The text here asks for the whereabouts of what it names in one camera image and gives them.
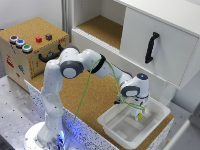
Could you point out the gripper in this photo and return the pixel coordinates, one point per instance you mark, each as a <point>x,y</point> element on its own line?
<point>137,106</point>

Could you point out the yellow block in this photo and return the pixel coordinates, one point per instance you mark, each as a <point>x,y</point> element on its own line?
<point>140,116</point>

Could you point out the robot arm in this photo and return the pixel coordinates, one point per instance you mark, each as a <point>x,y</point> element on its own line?
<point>53,86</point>

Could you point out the white cabinet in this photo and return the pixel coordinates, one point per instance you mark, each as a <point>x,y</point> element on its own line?
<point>100,30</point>

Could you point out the purple block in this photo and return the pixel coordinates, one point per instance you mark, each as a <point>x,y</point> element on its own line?
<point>49,36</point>

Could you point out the pink block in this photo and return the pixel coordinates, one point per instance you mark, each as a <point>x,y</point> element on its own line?
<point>39,39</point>

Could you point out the white plastic box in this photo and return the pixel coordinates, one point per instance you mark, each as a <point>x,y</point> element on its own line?
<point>133,125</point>

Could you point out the white sliding door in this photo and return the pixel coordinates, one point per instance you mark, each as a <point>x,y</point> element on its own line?
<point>160,50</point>

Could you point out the wooden drawer box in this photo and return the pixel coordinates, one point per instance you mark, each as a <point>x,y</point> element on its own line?
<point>30,46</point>

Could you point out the green button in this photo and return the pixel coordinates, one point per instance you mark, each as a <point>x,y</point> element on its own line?
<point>27,48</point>

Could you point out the blue button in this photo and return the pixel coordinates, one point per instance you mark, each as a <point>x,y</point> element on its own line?
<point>20,43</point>

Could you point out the red button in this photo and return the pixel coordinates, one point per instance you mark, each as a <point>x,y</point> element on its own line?
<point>14,39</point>

